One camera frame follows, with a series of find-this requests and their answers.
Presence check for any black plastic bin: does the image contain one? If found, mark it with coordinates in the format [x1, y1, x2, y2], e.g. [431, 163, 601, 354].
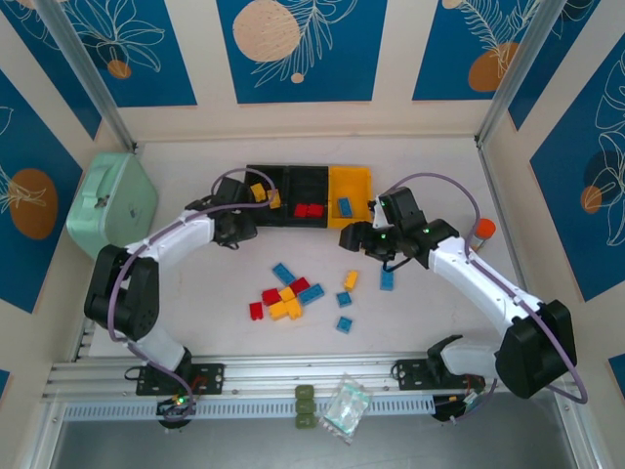
[243, 164, 290, 229]
[286, 165, 331, 230]

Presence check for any yellow plastic bin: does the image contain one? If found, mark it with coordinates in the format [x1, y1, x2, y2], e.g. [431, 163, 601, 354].
[325, 165, 375, 231]

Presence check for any orange-lid bottle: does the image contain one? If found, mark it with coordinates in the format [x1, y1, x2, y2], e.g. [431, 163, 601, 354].
[466, 218, 496, 253]

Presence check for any mint green carrying case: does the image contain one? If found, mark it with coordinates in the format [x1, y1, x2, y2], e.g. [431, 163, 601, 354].
[65, 150, 161, 263]

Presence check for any clear plastic bag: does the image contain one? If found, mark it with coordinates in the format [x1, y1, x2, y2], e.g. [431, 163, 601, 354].
[319, 373, 371, 446]

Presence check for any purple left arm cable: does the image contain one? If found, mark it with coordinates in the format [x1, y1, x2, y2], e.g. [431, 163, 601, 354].
[107, 167, 274, 421]

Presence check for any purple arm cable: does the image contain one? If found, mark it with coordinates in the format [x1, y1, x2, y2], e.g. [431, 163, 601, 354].
[388, 172, 589, 416]
[107, 167, 274, 421]

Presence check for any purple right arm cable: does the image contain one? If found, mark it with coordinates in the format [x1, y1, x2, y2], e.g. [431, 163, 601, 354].
[388, 172, 589, 416]

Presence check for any aluminium side rail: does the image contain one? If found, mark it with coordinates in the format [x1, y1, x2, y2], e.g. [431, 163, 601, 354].
[476, 139, 548, 314]
[72, 317, 97, 362]

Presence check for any wide aluminium base rail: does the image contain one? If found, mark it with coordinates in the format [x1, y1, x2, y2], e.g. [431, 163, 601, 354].
[41, 349, 582, 403]

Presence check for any small wired circuit board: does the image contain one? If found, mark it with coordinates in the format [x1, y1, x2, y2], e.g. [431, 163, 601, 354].
[432, 393, 489, 425]
[155, 395, 199, 431]

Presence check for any grey slotted cable duct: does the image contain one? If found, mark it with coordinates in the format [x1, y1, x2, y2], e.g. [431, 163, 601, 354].
[62, 396, 437, 422]

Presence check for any aluminium frame post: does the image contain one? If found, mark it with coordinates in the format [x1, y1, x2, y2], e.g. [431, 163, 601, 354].
[33, 0, 141, 152]
[474, 0, 563, 148]

